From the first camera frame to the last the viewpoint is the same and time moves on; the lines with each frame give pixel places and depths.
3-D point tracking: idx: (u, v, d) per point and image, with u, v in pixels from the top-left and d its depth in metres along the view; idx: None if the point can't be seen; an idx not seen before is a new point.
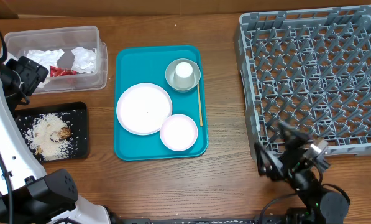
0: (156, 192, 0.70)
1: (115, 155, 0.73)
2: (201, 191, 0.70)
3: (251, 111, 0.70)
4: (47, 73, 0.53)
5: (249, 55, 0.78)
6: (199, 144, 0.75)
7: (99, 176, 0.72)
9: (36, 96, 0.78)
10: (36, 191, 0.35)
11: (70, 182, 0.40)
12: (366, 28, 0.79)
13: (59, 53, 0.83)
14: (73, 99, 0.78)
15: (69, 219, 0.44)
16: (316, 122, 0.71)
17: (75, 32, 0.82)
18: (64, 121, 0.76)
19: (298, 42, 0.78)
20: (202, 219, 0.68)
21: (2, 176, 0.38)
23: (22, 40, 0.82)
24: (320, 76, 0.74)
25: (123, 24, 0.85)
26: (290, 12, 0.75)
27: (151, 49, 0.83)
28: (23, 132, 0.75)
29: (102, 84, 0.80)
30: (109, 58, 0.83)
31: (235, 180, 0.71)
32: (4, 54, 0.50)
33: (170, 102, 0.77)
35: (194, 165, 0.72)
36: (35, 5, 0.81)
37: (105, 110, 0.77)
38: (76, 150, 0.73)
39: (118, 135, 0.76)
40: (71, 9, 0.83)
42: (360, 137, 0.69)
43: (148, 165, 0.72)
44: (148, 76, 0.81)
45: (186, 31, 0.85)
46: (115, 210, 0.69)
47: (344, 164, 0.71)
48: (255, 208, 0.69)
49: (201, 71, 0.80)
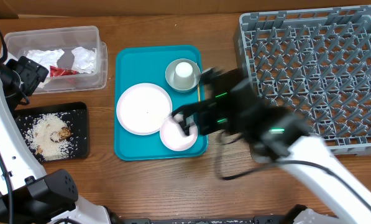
0: (156, 192, 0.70)
1: (115, 155, 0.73)
2: (201, 191, 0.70)
3: None
4: (47, 73, 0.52)
5: (249, 55, 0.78)
6: (199, 144, 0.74)
7: (99, 176, 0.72)
9: (36, 96, 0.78)
10: (36, 191, 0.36)
11: (70, 182, 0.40)
12: (366, 28, 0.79)
13: (59, 53, 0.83)
14: (73, 99, 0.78)
15: (69, 219, 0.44)
16: (316, 122, 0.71)
17: (75, 32, 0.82)
18: (64, 121, 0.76)
19: (299, 42, 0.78)
20: (202, 219, 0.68)
21: (2, 176, 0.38)
23: (22, 40, 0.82)
24: (320, 76, 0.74)
25: (123, 24, 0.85)
26: (290, 12, 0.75)
27: (151, 49, 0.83)
28: (23, 132, 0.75)
29: (102, 84, 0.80)
30: (109, 58, 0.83)
31: (235, 180, 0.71)
32: (4, 54, 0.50)
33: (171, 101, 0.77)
35: (194, 165, 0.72)
36: (35, 5, 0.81)
37: (105, 110, 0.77)
38: (76, 150, 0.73)
39: (118, 135, 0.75)
40: (71, 9, 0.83)
42: (360, 137, 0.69)
43: (148, 165, 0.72)
44: (148, 76, 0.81)
45: (186, 30, 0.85)
46: (115, 210, 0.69)
47: (344, 164, 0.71)
48: (255, 208, 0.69)
49: (201, 70, 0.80)
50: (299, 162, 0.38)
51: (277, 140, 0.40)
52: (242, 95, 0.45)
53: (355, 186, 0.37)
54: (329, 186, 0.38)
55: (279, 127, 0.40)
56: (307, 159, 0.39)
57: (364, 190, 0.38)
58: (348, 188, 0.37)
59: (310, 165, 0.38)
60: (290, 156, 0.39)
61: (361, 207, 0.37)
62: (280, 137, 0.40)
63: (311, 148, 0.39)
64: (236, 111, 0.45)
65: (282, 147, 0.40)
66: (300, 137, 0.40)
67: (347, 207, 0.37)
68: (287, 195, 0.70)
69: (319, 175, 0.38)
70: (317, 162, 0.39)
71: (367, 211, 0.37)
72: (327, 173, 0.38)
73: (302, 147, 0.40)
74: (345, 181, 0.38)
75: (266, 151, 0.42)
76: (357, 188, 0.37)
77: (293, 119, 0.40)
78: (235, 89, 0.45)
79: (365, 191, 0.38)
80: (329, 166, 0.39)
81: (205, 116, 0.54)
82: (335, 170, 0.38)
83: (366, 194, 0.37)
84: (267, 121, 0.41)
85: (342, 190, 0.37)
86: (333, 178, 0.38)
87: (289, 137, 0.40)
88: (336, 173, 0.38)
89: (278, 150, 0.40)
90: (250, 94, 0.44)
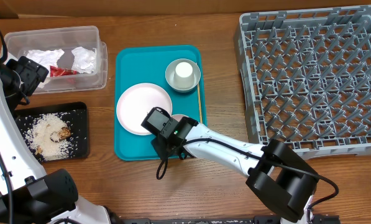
0: (156, 192, 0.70)
1: (115, 155, 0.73)
2: (201, 191, 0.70)
3: (251, 111, 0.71)
4: (47, 73, 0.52)
5: (249, 55, 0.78)
6: None
7: (99, 176, 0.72)
9: (36, 96, 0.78)
10: (36, 191, 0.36)
11: (70, 182, 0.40)
12: (366, 28, 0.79)
13: (59, 53, 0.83)
14: (73, 99, 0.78)
15: (70, 219, 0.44)
16: (316, 122, 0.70)
17: (75, 32, 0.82)
18: (64, 121, 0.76)
19: (298, 42, 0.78)
20: (202, 219, 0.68)
21: (2, 176, 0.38)
23: (22, 40, 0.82)
24: (320, 76, 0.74)
25: (123, 24, 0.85)
26: (290, 12, 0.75)
27: (151, 49, 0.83)
28: (23, 132, 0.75)
29: (102, 84, 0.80)
30: (109, 58, 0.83)
31: (235, 179, 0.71)
32: (4, 54, 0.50)
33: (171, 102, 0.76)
35: (195, 165, 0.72)
36: (35, 5, 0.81)
37: (105, 110, 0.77)
38: (76, 150, 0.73)
39: (118, 135, 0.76)
40: (71, 9, 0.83)
42: (360, 137, 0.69)
43: (148, 165, 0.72)
44: (148, 76, 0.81)
45: (186, 30, 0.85)
46: (115, 210, 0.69)
47: (344, 164, 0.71)
48: (255, 208, 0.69)
49: (201, 70, 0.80)
50: (188, 142, 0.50)
51: (173, 137, 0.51)
52: (151, 121, 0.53)
53: (229, 141, 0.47)
54: (212, 151, 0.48)
55: (176, 129, 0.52)
56: (194, 137, 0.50)
57: (235, 141, 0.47)
58: (222, 146, 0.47)
59: (195, 140, 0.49)
60: (187, 144, 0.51)
61: (233, 155, 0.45)
62: (176, 134, 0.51)
63: (196, 129, 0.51)
64: (158, 137, 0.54)
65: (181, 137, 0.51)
66: (186, 124, 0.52)
67: (226, 158, 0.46)
68: None
69: (204, 145, 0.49)
70: (202, 135, 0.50)
71: (238, 155, 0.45)
72: (207, 141, 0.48)
73: (192, 131, 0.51)
74: (222, 140, 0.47)
75: (175, 148, 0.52)
76: (230, 142, 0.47)
77: (187, 124, 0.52)
78: (148, 119, 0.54)
79: (235, 141, 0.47)
80: (209, 135, 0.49)
81: (157, 150, 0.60)
82: (214, 136, 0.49)
83: (237, 142, 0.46)
84: (164, 127, 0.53)
85: (214, 149, 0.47)
86: (210, 144, 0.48)
87: (184, 132, 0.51)
88: (214, 139, 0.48)
89: (179, 140, 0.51)
90: (160, 116, 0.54)
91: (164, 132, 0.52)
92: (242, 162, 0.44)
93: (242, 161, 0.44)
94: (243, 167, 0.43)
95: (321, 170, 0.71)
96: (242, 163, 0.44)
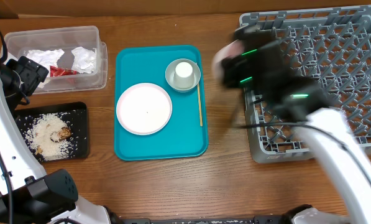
0: (156, 192, 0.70)
1: (115, 155, 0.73)
2: (201, 191, 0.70)
3: (251, 111, 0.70)
4: (47, 73, 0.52)
5: None
6: (199, 144, 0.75)
7: (99, 176, 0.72)
9: (36, 96, 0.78)
10: (36, 191, 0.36)
11: (70, 182, 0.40)
12: (366, 28, 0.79)
13: (59, 53, 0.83)
14: (73, 99, 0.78)
15: (70, 219, 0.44)
16: None
17: (75, 32, 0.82)
18: (64, 121, 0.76)
19: (299, 42, 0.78)
20: (202, 219, 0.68)
21: (2, 176, 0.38)
23: (22, 40, 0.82)
24: (320, 76, 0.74)
25: (124, 24, 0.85)
26: (290, 12, 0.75)
27: (151, 49, 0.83)
28: (23, 132, 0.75)
29: (102, 84, 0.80)
30: (109, 58, 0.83)
31: (235, 179, 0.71)
32: (4, 55, 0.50)
33: (234, 64, 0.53)
35: (194, 165, 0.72)
36: (35, 5, 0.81)
37: (105, 110, 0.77)
38: (76, 150, 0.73)
39: (118, 135, 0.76)
40: (71, 9, 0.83)
42: (361, 137, 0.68)
43: (148, 165, 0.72)
44: (147, 76, 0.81)
45: (186, 30, 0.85)
46: (115, 210, 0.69)
47: None
48: (255, 208, 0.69)
49: (201, 70, 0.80)
50: (317, 130, 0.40)
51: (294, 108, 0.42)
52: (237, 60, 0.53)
53: (365, 167, 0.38)
54: (340, 160, 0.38)
55: (304, 97, 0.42)
56: (325, 129, 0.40)
57: None
58: (358, 168, 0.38)
59: (323, 133, 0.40)
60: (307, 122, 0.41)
61: (360, 186, 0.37)
62: (299, 107, 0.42)
63: (332, 119, 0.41)
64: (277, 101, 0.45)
65: (301, 112, 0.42)
66: (320, 108, 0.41)
67: (354, 190, 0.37)
68: (288, 195, 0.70)
69: (333, 149, 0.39)
70: (334, 134, 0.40)
71: None
72: (342, 148, 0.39)
73: (323, 117, 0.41)
74: (357, 159, 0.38)
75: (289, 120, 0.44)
76: (365, 168, 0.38)
77: (316, 91, 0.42)
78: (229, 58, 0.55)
79: None
80: (345, 142, 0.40)
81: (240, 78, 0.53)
82: (351, 147, 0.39)
83: None
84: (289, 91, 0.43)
85: (345, 163, 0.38)
86: (344, 153, 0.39)
87: (312, 105, 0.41)
88: (350, 152, 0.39)
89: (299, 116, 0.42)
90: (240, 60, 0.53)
91: (270, 82, 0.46)
92: None
93: None
94: (368, 214, 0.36)
95: (321, 170, 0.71)
96: None
